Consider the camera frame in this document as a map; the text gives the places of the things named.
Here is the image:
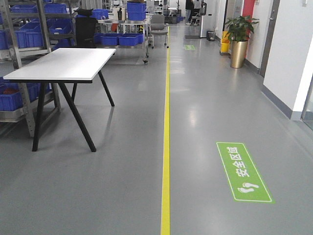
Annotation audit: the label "white table black legs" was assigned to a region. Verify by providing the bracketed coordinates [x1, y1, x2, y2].
[4, 48, 116, 152]

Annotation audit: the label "black office chair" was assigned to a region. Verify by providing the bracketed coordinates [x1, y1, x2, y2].
[74, 8, 97, 48]

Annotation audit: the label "plant in gold pot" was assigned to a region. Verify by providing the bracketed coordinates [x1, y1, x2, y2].
[225, 15, 259, 69]

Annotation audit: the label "grey office chair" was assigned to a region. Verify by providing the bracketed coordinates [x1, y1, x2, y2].
[149, 14, 169, 48]

